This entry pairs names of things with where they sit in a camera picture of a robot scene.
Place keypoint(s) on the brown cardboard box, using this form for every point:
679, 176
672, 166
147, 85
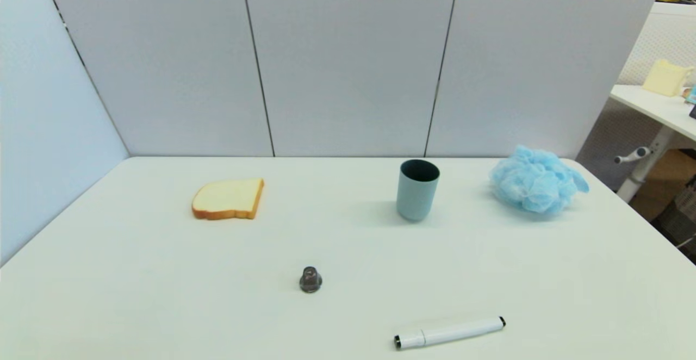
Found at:
666, 180

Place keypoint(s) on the pale yellow foam block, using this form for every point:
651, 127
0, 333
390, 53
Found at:
663, 77

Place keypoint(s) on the light blue plastic cup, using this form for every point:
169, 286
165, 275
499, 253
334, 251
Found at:
416, 199

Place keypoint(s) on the blue crumpled hair net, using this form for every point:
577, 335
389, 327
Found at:
535, 183

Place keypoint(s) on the toast bread slice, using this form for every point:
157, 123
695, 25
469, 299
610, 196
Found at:
228, 197

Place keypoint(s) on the white desk leg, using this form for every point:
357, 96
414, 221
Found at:
645, 172

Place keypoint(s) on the small teal object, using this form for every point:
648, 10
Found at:
691, 94

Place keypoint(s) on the white side desk top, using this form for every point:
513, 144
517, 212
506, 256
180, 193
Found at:
658, 109

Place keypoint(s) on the white perforated panel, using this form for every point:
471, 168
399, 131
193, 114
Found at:
652, 39

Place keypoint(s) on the small dark grey knob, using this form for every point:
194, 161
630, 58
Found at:
310, 281

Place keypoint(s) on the white marker with black cap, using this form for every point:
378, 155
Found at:
451, 331

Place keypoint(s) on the grey mesh basket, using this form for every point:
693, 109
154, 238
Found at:
686, 213

